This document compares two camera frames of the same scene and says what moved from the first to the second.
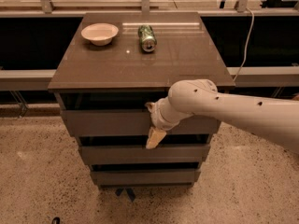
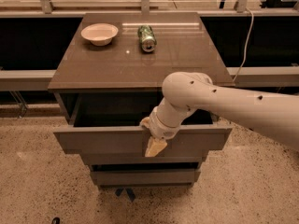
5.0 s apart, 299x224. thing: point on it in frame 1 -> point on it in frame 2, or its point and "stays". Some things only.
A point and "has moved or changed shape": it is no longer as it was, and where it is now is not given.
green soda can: (148, 37) stays
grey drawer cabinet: (117, 63) stays
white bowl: (99, 34) stays
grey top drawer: (131, 123) has moved or changed shape
